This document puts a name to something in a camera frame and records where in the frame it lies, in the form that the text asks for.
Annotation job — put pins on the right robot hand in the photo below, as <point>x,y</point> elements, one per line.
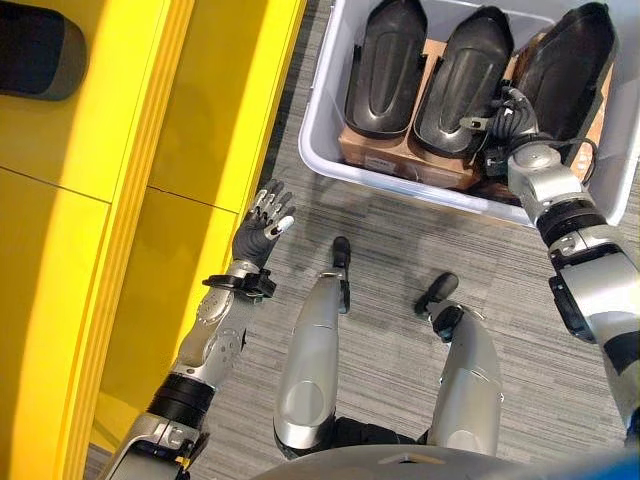
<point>515,122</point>

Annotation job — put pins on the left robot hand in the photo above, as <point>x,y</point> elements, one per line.
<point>255,240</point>

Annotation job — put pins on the black sole-shaped part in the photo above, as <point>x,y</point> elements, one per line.
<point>385,70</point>
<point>35,50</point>
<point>565,65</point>
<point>460,85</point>

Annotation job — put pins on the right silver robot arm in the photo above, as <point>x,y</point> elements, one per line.
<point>585,250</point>

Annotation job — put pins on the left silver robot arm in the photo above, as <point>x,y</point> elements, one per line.
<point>210,330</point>

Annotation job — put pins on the brown cardboard box with label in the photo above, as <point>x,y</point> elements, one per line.
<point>400,160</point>

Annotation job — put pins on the yellow metal shelf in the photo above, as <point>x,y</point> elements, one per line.
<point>150,150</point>

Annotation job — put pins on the white plastic box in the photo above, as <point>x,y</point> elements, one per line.
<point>325,100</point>

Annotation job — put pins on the left dark robot foot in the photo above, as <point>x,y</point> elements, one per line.
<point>341,250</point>

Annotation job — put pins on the dark robot foot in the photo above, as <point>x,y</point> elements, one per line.
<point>341,250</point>
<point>440,290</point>

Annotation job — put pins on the left silver robot leg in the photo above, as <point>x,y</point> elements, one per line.
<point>310,360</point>

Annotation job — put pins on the silver robot leg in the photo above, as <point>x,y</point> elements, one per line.
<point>470,380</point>
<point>310,360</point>

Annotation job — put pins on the right dark robot foot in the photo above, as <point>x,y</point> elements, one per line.
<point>440,290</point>

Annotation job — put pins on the right silver robot leg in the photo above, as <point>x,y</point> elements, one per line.
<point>470,380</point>

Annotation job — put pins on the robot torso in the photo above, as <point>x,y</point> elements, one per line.
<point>400,465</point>

